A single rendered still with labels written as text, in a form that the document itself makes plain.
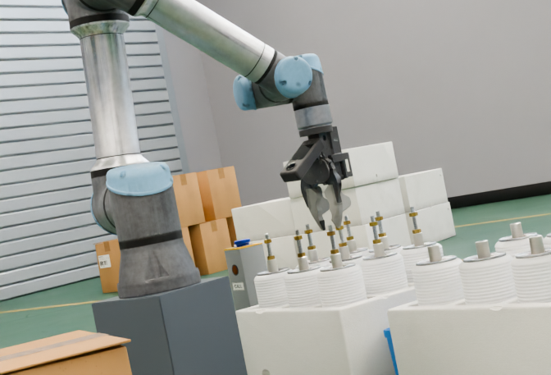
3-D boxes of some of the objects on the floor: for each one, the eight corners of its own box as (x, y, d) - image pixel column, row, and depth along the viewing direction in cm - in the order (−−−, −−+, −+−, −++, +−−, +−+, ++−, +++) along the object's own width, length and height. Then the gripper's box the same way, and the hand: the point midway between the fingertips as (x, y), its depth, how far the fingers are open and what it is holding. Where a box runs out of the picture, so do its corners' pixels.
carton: (139, 283, 633) (130, 235, 633) (166, 280, 617) (156, 230, 618) (102, 293, 610) (93, 244, 611) (128, 290, 595) (119, 239, 595)
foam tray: (356, 399, 203) (339, 309, 203) (248, 389, 235) (233, 311, 235) (490, 349, 225) (475, 269, 226) (375, 346, 257) (362, 276, 257)
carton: (235, 267, 615) (226, 217, 615) (209, 274, 596) (199, 223, 597) (200, 272, 634) (190, 223, 634) (173, 279, 615) (163, 230, 616)
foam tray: (578, 419, 159) (555, 305, 160) (403, 405, 190) (384, 309, 191) (710, 355, 183) (690, 256, 183) (535, 352, 214) (519, 267, 214)
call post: (263, 377, 244) (239, 249, 245) (247, 377, 250) (223, 250, 250) (287, 370, 248) (262, 243, 249) (270, 368, 254) (247, 244, 255)
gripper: (350, 121, 216) (370, 221, 215) (310, 130, 223) (329, 227, 222) (325, 125, 209) (345, 227, 209) (284, 134, 216) (304, 234, 216)
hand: (327, 223), depth 213 cm, fingers open, 3 cm apart
